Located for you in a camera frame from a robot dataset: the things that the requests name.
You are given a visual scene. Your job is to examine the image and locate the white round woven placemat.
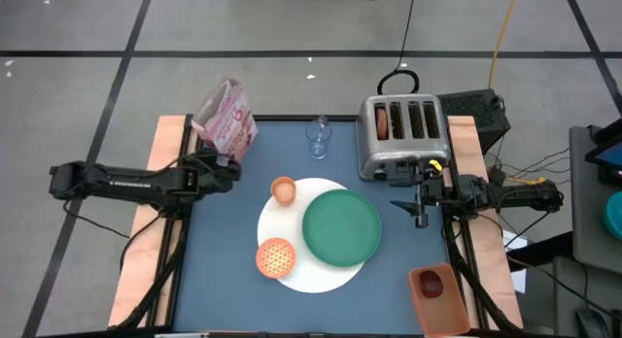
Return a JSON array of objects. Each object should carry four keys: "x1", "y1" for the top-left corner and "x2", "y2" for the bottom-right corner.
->
[{"x1": 257, "y1": 177, "x2": 365, "y2": 294}]

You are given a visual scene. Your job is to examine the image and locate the white paper sheets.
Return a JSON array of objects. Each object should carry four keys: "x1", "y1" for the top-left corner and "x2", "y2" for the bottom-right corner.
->
[{"x1": 502, "y1": 229, "x2": 529, "y2": 294}]

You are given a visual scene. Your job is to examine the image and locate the grey office desk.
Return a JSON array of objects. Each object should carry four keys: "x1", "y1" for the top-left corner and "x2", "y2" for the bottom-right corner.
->
[
  {"x1": 569, "y1": 125, "x2": 622, "y2": 276},
  {"x1": 553, "y1": 255, "x2": 622, "y2": 338}
]

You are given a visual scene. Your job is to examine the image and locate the teal green round plate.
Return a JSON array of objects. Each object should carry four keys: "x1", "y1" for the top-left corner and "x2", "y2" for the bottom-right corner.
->
[{"x1": 301, "y1": 188, "x2": 383, "y2": 269}]

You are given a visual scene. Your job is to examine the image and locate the black computer mouse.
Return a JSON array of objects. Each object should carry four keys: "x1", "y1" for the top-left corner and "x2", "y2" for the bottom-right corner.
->
[{"x1": 576, "y1": 307, "x2": 611, "y2": 338}]

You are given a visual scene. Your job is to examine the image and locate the silver four-slot toaster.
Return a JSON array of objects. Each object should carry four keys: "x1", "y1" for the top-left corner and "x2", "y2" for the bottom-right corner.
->
[{"x1": 355, "y1": 93, "x2": 453, "y2": 183}]

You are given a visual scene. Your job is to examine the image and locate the pink cereal box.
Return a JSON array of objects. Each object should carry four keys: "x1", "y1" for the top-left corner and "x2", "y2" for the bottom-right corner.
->
[{"x1": 190, "y1": 74, "x2": 259, "y2": 165}]

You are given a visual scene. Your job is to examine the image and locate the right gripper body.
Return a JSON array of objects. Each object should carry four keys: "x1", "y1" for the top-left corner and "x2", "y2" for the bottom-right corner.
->
[{"x1": 414, "y1": 158, "x2": 454, "y2": 229}]

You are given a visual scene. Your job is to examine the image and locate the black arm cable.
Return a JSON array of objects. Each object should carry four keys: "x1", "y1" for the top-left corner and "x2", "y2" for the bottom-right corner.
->
[{"x1": 61, "y1": 197, "x2": 164, "y2": 276}]

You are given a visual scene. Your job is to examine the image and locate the metal spoon clear handle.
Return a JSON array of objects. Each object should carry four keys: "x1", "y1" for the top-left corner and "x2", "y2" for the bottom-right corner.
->
[{"x1": 314, "y1": 115, "x2": 329, "y2": 154}]

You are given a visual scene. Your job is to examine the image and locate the teal bowl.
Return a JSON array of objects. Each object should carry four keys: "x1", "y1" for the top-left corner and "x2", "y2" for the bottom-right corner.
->
[{"x1": 602, "y1": 190, "x2": 622, "y2": 242}]

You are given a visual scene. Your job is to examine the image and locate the clear plastic cup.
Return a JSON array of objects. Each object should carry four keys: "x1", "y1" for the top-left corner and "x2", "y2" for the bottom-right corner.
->
[{"x1": 304, "y1": 115, "x2": 334, "y2": 160}]

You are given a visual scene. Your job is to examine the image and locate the light wooden side board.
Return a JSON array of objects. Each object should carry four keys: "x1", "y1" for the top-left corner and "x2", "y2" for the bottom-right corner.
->
[
  {"x1": 107, "y1": 115, "x2": 200, "y2": 328},
  {"x1": 446, "y1": 115, "x2": 525, "y2": 329}
]

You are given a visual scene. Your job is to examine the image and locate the yellow extension cable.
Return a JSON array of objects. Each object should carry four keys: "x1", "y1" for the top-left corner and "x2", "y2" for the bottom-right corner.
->
[{"x1": 488, "y1": 0, "x2": 522, "y2": 90}]

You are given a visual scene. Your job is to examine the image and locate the tablet screen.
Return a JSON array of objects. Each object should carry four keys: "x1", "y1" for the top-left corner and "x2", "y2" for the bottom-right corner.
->
[{"x1": 585, "y1": 118, "x2": 622, "y2": 185}]

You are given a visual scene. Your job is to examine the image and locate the black computer box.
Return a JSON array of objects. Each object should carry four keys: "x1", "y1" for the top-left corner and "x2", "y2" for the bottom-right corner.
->
[{"x1": 435, "y1": 88, "x2": 512, "y2": 154}]

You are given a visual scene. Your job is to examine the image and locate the orange rectangular plastic container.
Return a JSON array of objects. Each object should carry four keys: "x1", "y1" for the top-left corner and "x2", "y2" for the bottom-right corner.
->
[{"x1": 407, "y1": 262, "x2": 471, "y2": 338}]

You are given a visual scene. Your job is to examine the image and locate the blue white patterned bowl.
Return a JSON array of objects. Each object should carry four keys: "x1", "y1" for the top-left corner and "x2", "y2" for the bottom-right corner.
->
[{"x1": 255, "y1": 237, "x2": 297, "y2": 280}]

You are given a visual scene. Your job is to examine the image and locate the dark red food piece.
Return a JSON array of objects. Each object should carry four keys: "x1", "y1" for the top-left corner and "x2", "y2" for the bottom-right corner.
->
[{"x1": 419, "y1": 269, "x2": 444, "y2": 299}]

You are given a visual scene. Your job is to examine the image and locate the orange plastic cup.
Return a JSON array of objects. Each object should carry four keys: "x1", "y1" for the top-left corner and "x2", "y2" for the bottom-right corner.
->
[{"x1": 270, "y1": 176, "x2": 297, "y2": 207}]

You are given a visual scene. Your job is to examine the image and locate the black toaster power cable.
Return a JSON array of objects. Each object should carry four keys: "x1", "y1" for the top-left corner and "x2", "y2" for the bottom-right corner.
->
[{"x1": 377, "y1": 0, "x2": 421, "y2": 96}]

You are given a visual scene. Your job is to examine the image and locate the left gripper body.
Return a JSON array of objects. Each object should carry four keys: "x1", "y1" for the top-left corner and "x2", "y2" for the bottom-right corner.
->
[{"x1": 180, "y1": 152, "x2": 229, "y2": 203}]

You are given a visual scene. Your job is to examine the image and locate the brown bread slice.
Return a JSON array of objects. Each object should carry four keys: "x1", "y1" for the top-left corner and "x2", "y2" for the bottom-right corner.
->
[{"x1": 375, "y1": 107, "x2": 389, "y2": 141}]

